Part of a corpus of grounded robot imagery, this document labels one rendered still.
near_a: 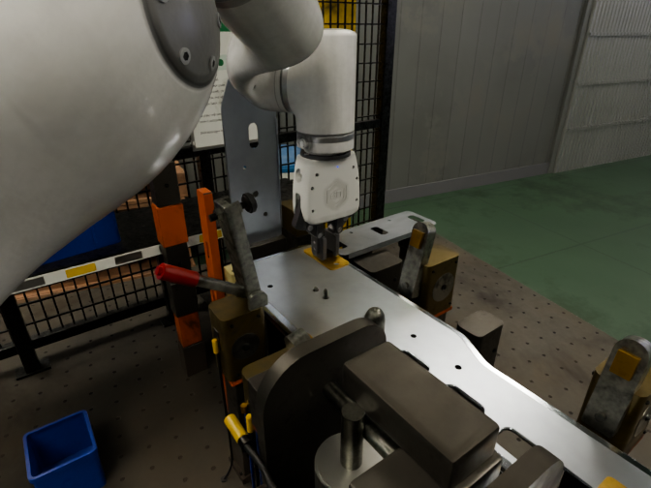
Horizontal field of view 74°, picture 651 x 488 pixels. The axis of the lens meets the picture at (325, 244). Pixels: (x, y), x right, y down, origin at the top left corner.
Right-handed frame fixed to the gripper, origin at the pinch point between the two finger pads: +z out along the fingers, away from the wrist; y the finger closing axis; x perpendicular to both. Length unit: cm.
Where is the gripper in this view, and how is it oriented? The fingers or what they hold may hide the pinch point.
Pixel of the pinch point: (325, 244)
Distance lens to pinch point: 71.4
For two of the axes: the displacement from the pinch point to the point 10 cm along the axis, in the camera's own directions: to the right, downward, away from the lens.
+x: -5.9, -3.6, 7.3
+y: 8.1, -2.6, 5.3
